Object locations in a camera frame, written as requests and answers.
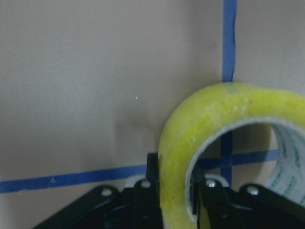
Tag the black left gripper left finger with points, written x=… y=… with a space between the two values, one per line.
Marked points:
x=105 y=207

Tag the yellow tape roll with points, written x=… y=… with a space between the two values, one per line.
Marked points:
x=205 y=116

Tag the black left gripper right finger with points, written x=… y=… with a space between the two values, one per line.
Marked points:
x=216 y=206

